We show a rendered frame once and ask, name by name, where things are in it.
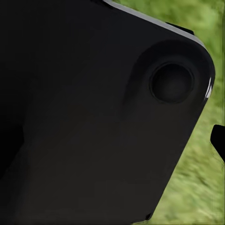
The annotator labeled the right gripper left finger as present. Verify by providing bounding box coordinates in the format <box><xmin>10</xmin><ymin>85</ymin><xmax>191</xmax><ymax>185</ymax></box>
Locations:
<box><xmin>0</xmin><ymin>125</ymin><xmax>24</xmax><ymax>181</ymax></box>

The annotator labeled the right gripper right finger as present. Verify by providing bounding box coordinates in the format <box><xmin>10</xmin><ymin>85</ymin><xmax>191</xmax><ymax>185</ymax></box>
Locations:
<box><xmin>210</xmin><ymin>125</ymin><xmax>225</xmax><ymax>161</ymax></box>

